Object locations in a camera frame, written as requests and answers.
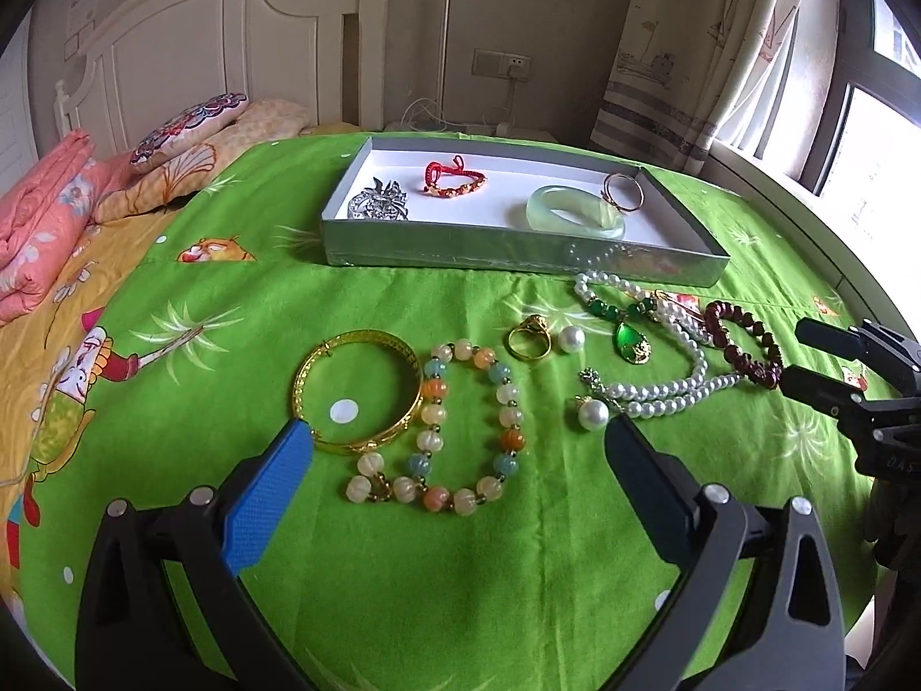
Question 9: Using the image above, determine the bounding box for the dark red bead bracelet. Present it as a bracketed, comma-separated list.
[702, 298, 786, 392]

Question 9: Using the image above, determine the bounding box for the pastel stone bead bracelet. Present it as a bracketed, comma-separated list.
[343, 338, 530, 518]

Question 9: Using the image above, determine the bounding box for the gold bangle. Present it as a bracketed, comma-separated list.
[290, 329, 423, 457]

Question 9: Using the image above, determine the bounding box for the white pearl necklace green pendant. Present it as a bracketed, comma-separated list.
[573, 271, 743, 420]

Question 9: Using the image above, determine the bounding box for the pale green jade bangle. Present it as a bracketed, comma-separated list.
[526, 185, 626, 240]

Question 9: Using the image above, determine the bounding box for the silver rhinestone brooch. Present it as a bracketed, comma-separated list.
[347, 178, 409, 222]

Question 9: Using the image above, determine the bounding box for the grey white jewelry tray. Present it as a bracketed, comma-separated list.
[322, 132, 729, 287]

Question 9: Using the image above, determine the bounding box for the red cord gold bead bracelet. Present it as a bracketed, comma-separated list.
[420, 154, 489, 200]

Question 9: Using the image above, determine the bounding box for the grey gloved right hand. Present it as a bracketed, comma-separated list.
[865, 479, 919, 599]

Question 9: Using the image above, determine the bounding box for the white pearl earring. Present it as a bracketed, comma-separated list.
[557, 325, 585, 354]
[573, 396, 610, 432]

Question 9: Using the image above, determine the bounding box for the dark framed window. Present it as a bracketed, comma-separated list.
[801, 0, 919, 245]

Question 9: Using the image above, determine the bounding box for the green cartoon print cloth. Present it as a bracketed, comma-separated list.
[12, 130, 901, 691]

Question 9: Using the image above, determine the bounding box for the yellow floral bed sheet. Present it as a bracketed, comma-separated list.
[0, 117, 363, 620]

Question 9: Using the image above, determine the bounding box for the peach quilted pillow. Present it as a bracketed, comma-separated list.
[92, 98, 312, 223]

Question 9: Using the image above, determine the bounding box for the white patterned curtain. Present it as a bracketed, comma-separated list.
[588, 0, 802, 175]

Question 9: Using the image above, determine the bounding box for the white bedside table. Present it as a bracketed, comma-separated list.
[384, 120, 557, 143]

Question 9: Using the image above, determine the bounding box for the pink folded quilt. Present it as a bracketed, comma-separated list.
[2, 130, 133, 325]

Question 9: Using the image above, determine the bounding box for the embroidered round cushion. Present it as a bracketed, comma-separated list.
[130, 92, 250, 173]

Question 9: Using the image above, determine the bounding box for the white slim desk lamp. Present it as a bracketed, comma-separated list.
[436, 0, 452, 128]

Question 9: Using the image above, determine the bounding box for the white wooden headboard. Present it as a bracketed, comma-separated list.
[53, 0, 389, 156]

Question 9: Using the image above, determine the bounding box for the wall power socket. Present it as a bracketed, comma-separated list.
[471, 48, 532, 83]

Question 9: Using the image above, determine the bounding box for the white charger cable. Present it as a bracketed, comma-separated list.
[398, 78, 520, 135]

